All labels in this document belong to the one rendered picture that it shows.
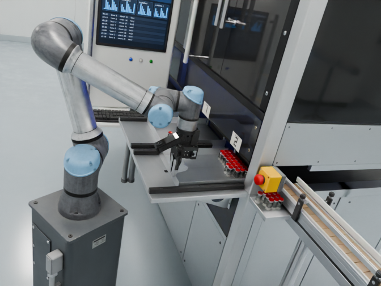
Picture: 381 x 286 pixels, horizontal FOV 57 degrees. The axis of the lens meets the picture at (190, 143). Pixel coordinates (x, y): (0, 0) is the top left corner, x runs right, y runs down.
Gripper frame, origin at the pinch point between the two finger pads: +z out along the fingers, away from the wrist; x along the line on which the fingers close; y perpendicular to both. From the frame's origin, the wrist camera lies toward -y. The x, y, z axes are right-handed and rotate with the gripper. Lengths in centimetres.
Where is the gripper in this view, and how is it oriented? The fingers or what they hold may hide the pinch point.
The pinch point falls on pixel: (171, 173)
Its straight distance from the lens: 137.6
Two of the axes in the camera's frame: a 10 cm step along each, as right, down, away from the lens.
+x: -3.3, -4.8, 8.1
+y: 9.2, 0.1, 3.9
